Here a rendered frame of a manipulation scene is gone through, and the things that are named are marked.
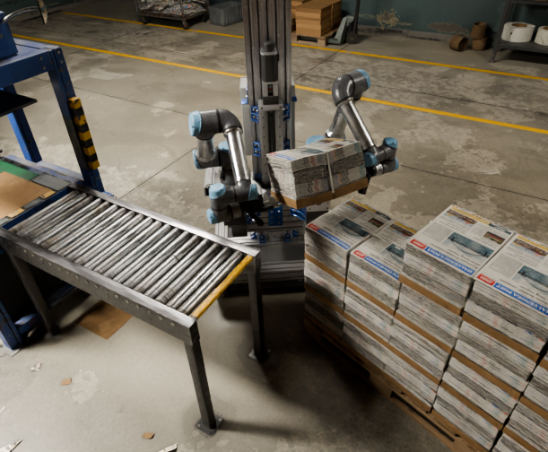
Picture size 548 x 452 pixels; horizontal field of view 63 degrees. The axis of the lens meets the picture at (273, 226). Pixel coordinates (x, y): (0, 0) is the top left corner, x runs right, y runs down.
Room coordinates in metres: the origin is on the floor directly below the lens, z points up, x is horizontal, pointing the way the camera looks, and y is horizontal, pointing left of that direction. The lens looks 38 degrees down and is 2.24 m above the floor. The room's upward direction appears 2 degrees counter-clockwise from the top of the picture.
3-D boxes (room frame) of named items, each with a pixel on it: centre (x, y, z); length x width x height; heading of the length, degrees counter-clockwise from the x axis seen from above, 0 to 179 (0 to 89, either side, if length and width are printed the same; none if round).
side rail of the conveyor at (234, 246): (2.01, 0.65, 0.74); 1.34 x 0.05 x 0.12; 58
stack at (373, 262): (1.52, -0.68, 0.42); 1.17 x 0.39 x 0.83; 41
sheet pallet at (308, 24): (8.40, -0.66, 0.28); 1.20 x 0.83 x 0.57; 58
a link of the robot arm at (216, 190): (1.72, 0.23, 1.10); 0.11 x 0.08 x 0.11; 102
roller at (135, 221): (1.83, 0.84, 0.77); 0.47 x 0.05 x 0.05; 148
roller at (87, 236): (1.90, 0.95, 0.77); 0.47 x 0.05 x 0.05; 148
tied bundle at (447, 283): (1.42, -0.77, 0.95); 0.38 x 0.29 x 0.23; 132
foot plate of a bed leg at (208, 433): (1.25, 0.37, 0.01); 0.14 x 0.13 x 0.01; 148
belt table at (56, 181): (2.33, 1.65, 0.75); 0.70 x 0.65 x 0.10; 58
